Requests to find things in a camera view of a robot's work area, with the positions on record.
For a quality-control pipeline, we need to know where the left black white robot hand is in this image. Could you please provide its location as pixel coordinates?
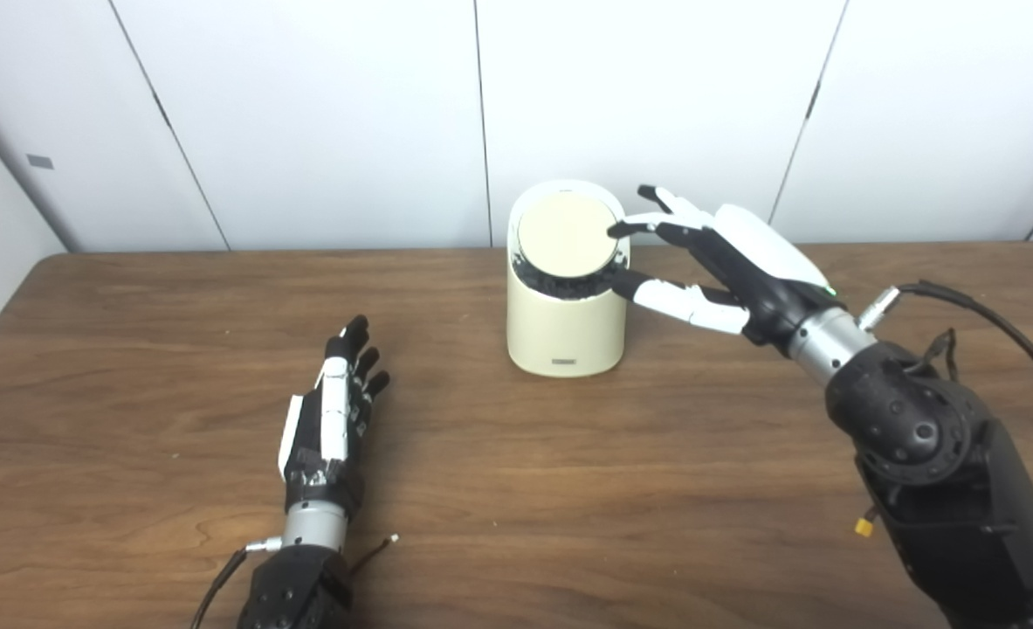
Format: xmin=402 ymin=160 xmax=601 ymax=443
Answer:
xmin=278 ymin=315 xmax=391 ymax=521

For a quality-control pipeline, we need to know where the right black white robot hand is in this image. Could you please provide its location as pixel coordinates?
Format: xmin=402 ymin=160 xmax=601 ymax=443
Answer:
xmin=607 ymin=184 xmax=844 ymax=346

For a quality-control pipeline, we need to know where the cream round bin lid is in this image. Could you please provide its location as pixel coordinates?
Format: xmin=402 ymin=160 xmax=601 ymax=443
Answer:
xmin=517 ymin=193 xmax=620 ymax=279

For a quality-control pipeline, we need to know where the black bin liner bag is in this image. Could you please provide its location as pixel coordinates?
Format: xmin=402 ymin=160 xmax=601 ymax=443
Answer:
xmin=513 ymin=253 xmax=630 ymax=301

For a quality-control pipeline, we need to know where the cream-colored plastic bin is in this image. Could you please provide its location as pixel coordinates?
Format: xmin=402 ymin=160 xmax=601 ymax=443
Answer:
xmin=506 ymin=180 xmax=631 ymax=379

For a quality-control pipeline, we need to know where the thin black white-tipped wire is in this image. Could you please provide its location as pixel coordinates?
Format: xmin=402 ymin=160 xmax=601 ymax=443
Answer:
xmin=346 ymin=534 xmax=401 ymax=577

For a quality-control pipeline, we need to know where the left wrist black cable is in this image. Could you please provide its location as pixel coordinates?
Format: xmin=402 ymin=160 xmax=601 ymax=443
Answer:
xmin=190 ymin=539 xmax=283 ymax=629

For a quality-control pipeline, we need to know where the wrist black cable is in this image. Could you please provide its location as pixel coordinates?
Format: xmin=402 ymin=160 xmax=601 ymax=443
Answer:
xmin=190 ymin=539 xmax=283 ymax=629
xmin=857 ymin=281 xmax=1033 ymax=416

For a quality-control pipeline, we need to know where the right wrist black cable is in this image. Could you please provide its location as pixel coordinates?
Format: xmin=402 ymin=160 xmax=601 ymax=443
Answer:
xmin=857 ymin=281 xmax=1033 ymax=416

